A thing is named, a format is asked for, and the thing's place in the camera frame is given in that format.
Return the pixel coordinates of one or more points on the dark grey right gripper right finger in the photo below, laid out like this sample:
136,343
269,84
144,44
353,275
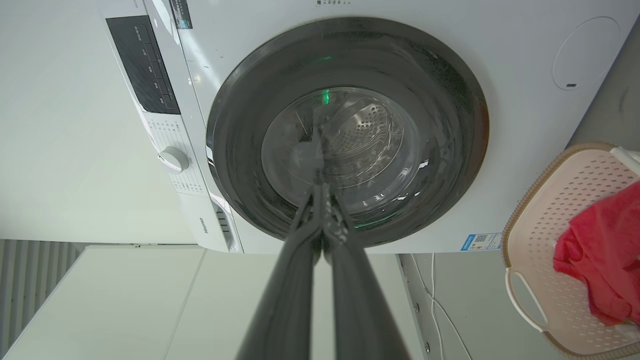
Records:
361,300

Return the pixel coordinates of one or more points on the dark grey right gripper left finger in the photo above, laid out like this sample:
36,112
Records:
285,300

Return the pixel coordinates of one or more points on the pink perforated laundry basket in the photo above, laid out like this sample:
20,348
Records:
540,280

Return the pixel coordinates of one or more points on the blue energy label sticker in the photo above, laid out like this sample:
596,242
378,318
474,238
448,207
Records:
480,242

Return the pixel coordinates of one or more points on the white cabinet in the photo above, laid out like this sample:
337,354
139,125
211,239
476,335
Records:
125,305

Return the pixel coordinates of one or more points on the white washing machine control knob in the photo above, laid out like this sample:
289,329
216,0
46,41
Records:
173,159

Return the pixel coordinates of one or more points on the dark round washing machine door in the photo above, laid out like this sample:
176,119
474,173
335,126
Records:
440,115

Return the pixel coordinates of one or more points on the white front-load washing machine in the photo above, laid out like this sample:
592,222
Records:
515,165

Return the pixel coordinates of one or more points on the red garment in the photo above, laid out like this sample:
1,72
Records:
605,255

